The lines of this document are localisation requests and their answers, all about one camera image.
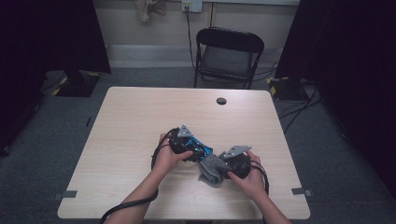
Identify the person's right hand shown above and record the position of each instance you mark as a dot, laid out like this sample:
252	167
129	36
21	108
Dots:
253	183

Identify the grey towel cloth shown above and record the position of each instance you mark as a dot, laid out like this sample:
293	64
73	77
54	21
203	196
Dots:
211	171

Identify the black folding chair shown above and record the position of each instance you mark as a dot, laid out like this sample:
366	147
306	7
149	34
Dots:
229	60

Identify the white wall socket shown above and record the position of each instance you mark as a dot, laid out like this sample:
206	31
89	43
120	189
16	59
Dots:
192	5

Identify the beige hanging cloth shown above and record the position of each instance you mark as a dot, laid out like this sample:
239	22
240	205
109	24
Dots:
146	7

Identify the blue and black toy car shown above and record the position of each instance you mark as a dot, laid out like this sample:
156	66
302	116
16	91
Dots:
200	147

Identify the person's left hand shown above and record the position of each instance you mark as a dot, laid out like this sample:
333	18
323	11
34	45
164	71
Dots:
166	161

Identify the grey tape strip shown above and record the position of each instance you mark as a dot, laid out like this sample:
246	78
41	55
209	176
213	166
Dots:
300	191
67	194

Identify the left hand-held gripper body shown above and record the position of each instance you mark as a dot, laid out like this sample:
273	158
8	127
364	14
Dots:
180	144

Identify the black curtain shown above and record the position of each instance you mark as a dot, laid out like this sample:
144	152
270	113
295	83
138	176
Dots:
46	40
351	62

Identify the small black floor item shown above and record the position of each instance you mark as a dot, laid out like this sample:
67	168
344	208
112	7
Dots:
88	121

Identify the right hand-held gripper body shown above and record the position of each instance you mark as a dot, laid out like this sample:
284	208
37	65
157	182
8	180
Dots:
239	165

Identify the black stand base yellow tape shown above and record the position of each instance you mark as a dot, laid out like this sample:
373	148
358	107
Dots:
286	90
76	85

